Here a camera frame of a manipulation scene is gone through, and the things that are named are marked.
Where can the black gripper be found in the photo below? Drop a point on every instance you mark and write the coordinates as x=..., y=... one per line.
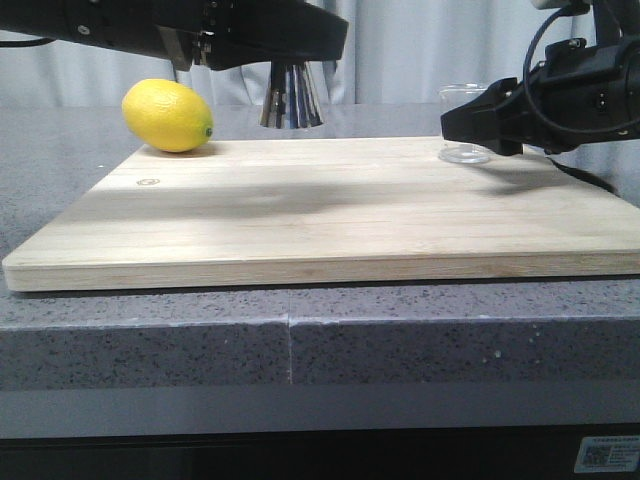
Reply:
x=225, y=35
x=578, y=95

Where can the small glass beaker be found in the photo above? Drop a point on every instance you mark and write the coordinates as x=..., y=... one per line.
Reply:
x=453, y=96

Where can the steel double jigger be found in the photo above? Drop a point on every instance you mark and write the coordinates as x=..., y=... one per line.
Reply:
x=291, y=100

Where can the yellow lemon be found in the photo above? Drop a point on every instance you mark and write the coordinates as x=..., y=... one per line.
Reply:
x=167, y=115

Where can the grey curtain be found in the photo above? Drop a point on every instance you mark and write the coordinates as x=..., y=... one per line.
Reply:
x=396, y=52

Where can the wooden cutting board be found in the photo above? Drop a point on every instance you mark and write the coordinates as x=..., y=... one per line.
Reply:
x=326, y=210

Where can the white QR code label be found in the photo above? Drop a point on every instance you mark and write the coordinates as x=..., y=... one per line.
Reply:
x=607, y=454

